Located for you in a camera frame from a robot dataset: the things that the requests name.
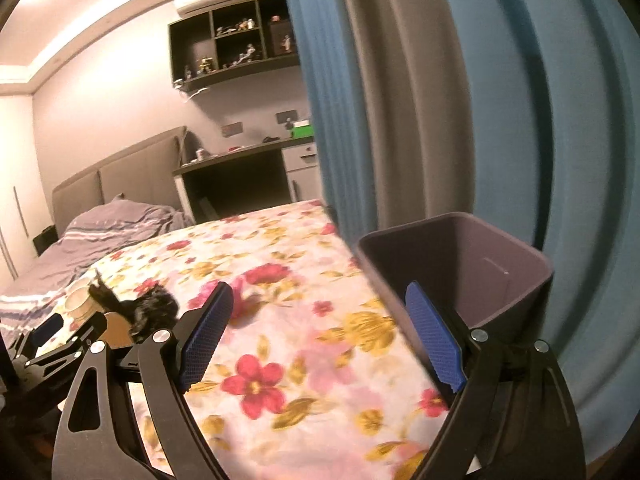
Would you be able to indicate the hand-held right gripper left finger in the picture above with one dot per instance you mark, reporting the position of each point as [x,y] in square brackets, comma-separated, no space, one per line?
[205,337]

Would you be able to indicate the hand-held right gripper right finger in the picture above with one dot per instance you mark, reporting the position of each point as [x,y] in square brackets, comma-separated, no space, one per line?
[432,342]

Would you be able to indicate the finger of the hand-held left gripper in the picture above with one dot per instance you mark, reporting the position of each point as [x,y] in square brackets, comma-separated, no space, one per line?
[47,329]
[75,347]

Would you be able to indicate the white grid paper cup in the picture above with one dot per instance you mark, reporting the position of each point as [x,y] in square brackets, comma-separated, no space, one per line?
[80,291]
[87,312]

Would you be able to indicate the orange printed paper cup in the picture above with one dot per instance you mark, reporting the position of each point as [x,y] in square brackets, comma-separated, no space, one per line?
[117,332]

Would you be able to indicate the black plastic bag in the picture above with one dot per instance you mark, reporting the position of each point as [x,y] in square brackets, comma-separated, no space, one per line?
[150,310]

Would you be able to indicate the grey plastic bin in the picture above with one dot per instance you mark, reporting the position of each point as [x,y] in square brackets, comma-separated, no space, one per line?
[500,285]

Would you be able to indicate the black bedside stand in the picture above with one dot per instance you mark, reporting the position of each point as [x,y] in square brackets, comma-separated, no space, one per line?
[45,240]

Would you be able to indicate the grey striped blanket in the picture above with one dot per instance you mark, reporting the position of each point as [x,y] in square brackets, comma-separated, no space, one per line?
[100,240]

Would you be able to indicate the floral tablecloth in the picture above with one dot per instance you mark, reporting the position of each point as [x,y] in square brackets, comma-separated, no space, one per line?
[300,285]

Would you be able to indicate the dark wooden desk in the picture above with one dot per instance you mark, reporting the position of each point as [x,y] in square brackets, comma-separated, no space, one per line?
[235,180]

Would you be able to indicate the grey padded headboard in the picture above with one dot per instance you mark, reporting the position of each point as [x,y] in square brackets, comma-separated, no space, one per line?
[130,175]

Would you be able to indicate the white drawer cabinet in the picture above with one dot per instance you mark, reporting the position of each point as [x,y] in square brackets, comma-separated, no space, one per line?
[302,170]

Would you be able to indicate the green box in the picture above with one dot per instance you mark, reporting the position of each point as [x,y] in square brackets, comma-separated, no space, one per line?
[302,131]

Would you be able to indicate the blue and grey curtain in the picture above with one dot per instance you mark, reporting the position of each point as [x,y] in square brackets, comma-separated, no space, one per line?
[450,110]

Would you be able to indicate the row of shelf figurines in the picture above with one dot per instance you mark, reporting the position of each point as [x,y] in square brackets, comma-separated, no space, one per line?
[245,52]

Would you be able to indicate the grey wall socket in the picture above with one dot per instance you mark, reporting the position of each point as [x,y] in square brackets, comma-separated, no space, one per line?
[232,129]
[285,117]

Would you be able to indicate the dark wall shelf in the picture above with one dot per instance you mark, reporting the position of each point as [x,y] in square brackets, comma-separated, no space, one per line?
[192,40]

